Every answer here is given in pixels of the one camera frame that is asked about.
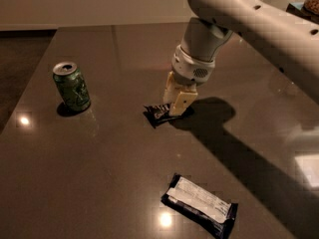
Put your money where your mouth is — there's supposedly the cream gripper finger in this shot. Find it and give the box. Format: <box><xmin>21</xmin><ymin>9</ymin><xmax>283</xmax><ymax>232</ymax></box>
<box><xmin>169</xmin><ymin>88</ymin><xmax>198</xmax><ymax>117</ymax></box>
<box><xmin>162</xmin><ymin>72</ymin><xmax>180</xmax><ymax>104</ymax></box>

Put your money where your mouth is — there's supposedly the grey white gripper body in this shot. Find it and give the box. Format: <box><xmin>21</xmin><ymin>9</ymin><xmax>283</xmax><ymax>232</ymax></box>
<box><xmin>171</xmin><ymin>45</ymin><xmax>215</xmax><ymax>86</ymax></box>

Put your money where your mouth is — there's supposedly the black chocolate rxbar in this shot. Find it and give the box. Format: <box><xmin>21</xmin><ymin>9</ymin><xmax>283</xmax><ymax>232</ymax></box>
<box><xmin>144</xmin><ymin>104</ymin><xmax>179</xmax><ymax>127</ymax></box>

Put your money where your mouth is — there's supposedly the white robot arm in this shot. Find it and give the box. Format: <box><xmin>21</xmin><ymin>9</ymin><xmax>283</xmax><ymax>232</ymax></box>
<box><xmin>163</xmin><ymin>0</ymin><xmax>319</xmax><ymax>117</ymax></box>

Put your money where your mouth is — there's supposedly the blue blueberry rxbar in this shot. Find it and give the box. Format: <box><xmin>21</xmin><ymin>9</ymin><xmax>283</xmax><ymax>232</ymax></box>
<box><xmin>161</xmin><ymin>173</ymin><xmax>238</xmax><ymax>239</ymax></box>

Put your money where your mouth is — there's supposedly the green soda can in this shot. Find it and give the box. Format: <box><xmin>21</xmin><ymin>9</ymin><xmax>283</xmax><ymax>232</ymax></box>
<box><xmin>53</xmin><ymin>62</ymin><xmax>91</xmax><ymax>113</ymax></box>

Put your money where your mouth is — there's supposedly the dark snack box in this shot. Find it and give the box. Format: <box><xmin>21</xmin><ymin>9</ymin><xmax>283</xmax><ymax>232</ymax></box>
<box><xmin>286</xmin><ymin>2</ymin><xmax>319</xmax><ymax>24</ymax></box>

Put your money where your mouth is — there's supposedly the brown speckled container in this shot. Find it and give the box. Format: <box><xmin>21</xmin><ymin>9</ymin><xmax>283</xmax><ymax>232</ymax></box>
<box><xmin>304</xmin><ymin>0</ymin><xmax>319</xmax><ymax>15</ymax></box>

